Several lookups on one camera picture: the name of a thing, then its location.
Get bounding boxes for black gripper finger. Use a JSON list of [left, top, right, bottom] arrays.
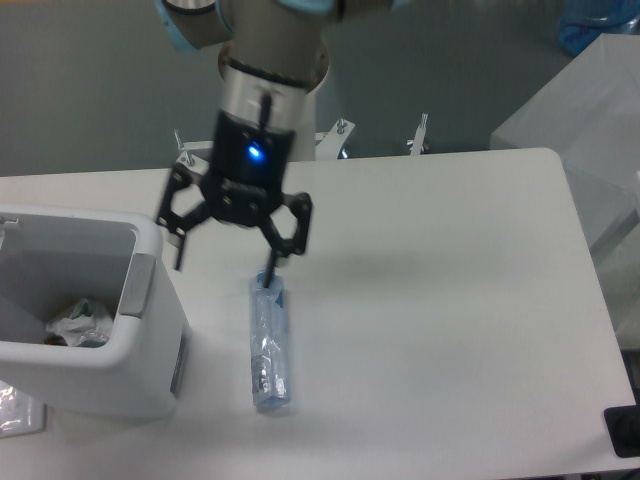
[[258, 191, 314, 289], [154, 162, 216, 272]]

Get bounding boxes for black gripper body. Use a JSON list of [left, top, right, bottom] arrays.
[[200, 111, 296, 228]]

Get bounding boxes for white plastic wrapper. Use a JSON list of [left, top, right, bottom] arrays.
[[45, 298, 114, 348]]

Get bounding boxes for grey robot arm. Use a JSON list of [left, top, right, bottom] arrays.
[[156, 1, 402, 287]]

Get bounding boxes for white trash can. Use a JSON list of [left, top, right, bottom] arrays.
[[1, 203, 189, 418]]

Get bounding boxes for left table clamp bolt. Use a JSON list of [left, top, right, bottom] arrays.
[[173, 129, 195, 167]]

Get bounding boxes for table clamp bolt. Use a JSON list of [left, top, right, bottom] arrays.
[[336, 118, 351, 159], [173, 129, 195, 167], [406, 113, 429, 156]]

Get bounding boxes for middle table clamp bolt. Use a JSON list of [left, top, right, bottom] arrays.
[[336, 118, 351, 159]]

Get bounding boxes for right table clamp bolt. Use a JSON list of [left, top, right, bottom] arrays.
[[406, 113, 429, 156]]

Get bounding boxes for clear plastic water bottle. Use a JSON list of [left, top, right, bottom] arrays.
[[249, 271, 292, 412]]

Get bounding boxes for shiny plastic sheet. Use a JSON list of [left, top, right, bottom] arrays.
[[0, 382, 46, 439]]

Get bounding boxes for white side table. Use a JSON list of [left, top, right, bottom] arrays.
[[490, 34, 639, 350]]

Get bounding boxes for blue water jug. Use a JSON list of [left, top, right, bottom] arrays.
[[557, 1, 639, 57]]

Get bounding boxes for black device at table edge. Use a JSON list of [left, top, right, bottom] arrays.
[[604, 405, 639, 458]]

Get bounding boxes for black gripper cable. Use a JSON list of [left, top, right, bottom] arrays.
[[257, 89, 275, 132]]

